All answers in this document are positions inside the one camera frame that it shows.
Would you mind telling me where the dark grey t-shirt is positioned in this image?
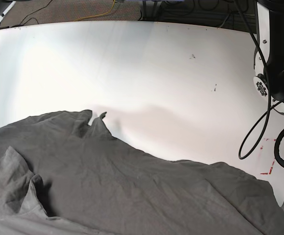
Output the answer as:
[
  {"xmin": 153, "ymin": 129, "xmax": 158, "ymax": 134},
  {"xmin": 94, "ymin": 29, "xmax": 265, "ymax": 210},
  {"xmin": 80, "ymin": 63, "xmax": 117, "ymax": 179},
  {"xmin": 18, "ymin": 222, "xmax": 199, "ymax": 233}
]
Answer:
[{"xmin": 0, "ymin": 110, "xmax": 284, "ymax": 235}]

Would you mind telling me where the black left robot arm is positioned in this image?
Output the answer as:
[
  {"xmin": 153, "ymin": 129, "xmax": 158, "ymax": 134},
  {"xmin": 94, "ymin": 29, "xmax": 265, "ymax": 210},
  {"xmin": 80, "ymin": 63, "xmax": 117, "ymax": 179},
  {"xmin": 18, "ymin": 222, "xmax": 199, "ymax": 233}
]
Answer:
[{"xmin": 253, "ymin": 0, "xmax": 284, "ymax": 115}]

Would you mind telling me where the red tape rectangle marking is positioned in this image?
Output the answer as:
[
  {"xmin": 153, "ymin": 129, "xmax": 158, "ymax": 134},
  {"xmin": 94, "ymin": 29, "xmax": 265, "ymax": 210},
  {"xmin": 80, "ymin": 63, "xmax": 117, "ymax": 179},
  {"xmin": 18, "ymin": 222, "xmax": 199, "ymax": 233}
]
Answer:
[{"xmin": 258, "ymin": 138, "xmax": 276, "ymax": 176}]

